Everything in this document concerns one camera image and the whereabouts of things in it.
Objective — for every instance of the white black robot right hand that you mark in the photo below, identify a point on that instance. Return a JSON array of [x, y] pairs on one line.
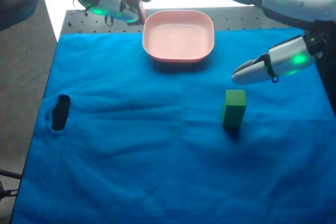
[[286, 56]]

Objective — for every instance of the red block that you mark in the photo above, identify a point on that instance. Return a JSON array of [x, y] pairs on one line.
[[137, 11]]

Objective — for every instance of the green rectangular block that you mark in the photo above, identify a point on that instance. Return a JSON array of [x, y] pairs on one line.
[[233, 111]]

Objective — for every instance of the pink square plate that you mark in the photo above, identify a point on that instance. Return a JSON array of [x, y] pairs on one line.
[[178, 37]]

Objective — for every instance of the blue cloth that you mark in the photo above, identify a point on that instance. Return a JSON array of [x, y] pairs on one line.
[[157, 142]]

